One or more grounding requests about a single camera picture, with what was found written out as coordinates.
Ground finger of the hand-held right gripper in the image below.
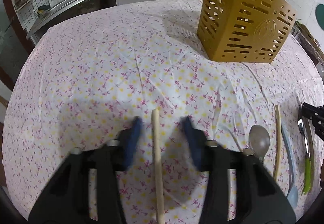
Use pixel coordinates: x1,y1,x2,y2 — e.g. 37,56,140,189
302,102,324,138

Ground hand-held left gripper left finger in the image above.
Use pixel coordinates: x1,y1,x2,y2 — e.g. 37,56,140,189
28,116,142,224

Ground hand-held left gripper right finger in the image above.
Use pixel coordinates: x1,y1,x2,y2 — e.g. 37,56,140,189
181,116,296,224

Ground green-handled fork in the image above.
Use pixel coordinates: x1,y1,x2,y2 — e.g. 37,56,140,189
298,103,315,193

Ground dark-handled metal spoon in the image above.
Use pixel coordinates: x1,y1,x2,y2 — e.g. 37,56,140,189
249,125,271,164

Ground light blue plastic spoon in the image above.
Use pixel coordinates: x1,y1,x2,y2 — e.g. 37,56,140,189
280,123,298,210

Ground yellow slotted utensil holder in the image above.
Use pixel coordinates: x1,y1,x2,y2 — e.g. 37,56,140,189
197,0,298,64

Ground floral tablecloth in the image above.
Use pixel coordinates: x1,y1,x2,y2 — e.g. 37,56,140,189
2,0,324,224

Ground round green cutting board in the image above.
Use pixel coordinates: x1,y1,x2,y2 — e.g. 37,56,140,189
316,4,324,27

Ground metal sink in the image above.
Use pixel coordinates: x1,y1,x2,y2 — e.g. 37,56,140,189
38,0,84,15

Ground brown-framed glass door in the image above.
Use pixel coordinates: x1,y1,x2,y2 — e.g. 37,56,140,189
0,0,28,88

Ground dark dish scrubber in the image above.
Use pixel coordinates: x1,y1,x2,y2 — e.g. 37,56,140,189
37,5,51,17

